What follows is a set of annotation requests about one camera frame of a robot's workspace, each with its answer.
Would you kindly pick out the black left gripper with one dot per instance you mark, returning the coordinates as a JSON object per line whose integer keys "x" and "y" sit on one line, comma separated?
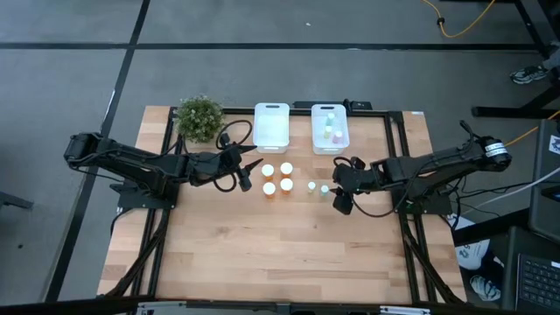
{"x": 214, "y": 164}

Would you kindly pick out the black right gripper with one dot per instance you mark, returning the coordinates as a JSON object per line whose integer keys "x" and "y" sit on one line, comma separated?
{"x": 361, "y": 178}

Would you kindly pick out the small bottle green pills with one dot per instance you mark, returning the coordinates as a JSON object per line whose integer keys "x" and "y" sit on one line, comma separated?
{"x": 330, "y": 118}
{"x": 324, "y": 188}

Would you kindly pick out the orange pill bottle white cap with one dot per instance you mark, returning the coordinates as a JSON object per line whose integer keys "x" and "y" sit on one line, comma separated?
{"x": 268, "y": 170}
{"x": 286, "y": 168}
{"x": 286, "y": 184}
{"x": 269, "y": 188}

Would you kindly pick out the small bottle yellow pills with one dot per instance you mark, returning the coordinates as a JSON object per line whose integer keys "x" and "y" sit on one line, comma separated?
{"x": 328, "y": 131}
{"x": 311, "y": 185}

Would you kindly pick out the small bottle pink pills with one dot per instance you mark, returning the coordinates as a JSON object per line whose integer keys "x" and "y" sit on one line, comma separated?
{"x": 337, "y": 137}

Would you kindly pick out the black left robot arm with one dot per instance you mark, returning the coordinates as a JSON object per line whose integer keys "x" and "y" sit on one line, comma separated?
{"x": 131, "y": 159}

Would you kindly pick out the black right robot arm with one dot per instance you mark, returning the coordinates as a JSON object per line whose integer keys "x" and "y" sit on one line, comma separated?
{"x": 437, "y": 168}

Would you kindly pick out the white plastic bin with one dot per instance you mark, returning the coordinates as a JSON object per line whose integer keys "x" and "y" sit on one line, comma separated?
{"x": 271, "y": 129}
{"x": 321, "y": 146}

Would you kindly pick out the small green potted plant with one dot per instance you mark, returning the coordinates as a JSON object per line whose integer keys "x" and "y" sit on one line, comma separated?
{"x": 199, "y": 118}

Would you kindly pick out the white sticker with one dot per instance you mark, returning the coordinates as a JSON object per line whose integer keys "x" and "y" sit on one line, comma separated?
{"x": 417, "y": 113}

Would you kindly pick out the white bag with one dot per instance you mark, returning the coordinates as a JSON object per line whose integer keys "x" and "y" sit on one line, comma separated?
{"x": 472, "y": 256}

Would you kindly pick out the white shoe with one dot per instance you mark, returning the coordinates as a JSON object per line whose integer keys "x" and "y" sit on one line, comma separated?
{"x": 485, "y": 289}

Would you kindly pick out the black computer case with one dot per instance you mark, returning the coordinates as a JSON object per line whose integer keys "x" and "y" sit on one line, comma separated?
{"x": 544, "y": 197}

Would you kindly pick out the person's shoe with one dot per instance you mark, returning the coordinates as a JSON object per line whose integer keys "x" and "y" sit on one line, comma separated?
{"x": 527, "y": 75}

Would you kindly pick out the black laptop keyboard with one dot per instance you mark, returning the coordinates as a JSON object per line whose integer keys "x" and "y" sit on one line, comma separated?
{"x": 540, "y": 282}

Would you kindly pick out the black overhead crossbar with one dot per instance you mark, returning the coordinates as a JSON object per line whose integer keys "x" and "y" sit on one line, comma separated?
{"x": 65, "y": 306}

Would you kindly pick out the black chair leg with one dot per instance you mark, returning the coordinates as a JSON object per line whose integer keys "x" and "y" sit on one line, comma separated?
{"x": 13, "y": 201}

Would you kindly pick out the person's leg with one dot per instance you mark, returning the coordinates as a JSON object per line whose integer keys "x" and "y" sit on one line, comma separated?
{"x": 555, "y": 57}

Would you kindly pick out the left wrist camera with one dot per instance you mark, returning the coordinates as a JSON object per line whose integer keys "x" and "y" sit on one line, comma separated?
{"x": 225, "y": 140}

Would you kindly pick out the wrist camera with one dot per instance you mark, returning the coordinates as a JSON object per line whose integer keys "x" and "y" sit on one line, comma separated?
{"x": 358, "y": 162}
{"x": 225, "y": 140}

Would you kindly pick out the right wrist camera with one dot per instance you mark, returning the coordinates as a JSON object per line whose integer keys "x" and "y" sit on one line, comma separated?
{"x": 358, "y": 162}

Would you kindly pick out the black aluminium table frame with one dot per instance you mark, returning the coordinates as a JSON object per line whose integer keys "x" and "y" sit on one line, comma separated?
{"x": 240, "y": 111}

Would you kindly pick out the black desk leg frame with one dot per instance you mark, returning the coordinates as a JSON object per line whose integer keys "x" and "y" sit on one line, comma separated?
{"x": 503, "y": 112}

